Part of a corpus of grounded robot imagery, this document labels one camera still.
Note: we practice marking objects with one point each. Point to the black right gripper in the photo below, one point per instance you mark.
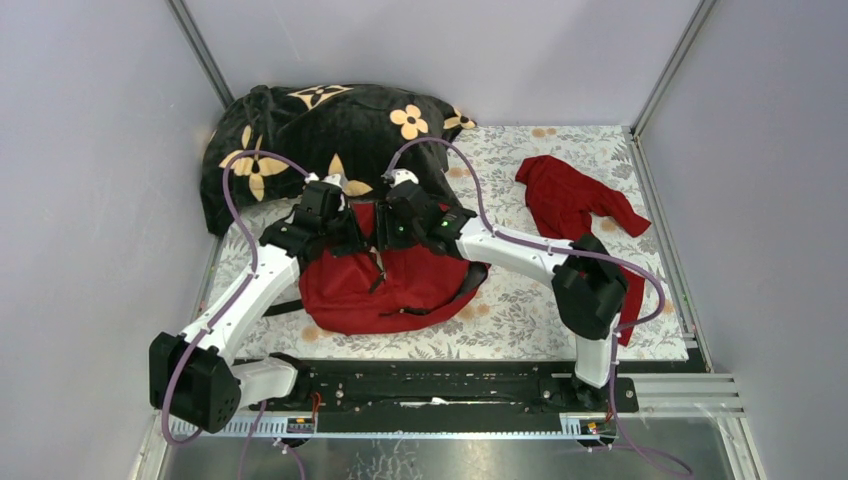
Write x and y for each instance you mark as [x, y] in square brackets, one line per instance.
[386, 216]

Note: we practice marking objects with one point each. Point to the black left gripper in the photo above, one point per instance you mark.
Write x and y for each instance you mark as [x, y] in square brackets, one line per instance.
[346, 240]

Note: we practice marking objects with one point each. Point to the red student backpack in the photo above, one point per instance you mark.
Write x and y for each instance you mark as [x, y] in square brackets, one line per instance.
[386, 292]

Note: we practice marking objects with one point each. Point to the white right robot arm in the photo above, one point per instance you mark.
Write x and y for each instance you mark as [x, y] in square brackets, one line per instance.
[545, 261]

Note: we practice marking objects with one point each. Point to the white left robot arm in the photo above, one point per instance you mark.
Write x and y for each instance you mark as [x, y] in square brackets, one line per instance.
[194, 375]

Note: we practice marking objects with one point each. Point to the black floral blanket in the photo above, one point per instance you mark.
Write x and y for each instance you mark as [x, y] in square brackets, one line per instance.
[266, 140]

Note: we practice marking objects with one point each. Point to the floral table mat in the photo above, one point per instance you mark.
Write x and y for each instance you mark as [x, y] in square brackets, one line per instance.
[511, 316]

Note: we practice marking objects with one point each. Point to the red cloth garment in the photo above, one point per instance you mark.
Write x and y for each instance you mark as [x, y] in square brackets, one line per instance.
[563, 202]

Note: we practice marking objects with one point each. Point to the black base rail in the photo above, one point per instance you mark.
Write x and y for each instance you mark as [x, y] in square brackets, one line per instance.
[453, 397]

